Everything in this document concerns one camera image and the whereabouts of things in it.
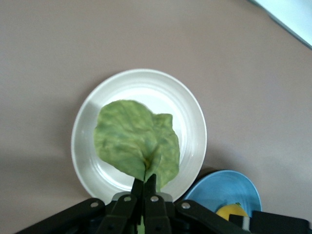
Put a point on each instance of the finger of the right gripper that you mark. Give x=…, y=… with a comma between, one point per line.
x=280, y=224
x=240, y=221

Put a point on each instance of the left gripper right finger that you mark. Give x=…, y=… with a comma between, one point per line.
x=156, y=214

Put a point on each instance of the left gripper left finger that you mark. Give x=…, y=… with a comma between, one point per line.
x=122, y=214

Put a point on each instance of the yellow lemon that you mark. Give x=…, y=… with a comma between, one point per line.
x=230, y=210

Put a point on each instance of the green lettuce leaf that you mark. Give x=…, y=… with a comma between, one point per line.
x=131, y=136

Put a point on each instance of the blue plate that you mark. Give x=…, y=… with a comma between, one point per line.
x=226, y=187

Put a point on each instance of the cream white plate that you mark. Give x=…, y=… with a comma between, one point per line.
x=117, y=87

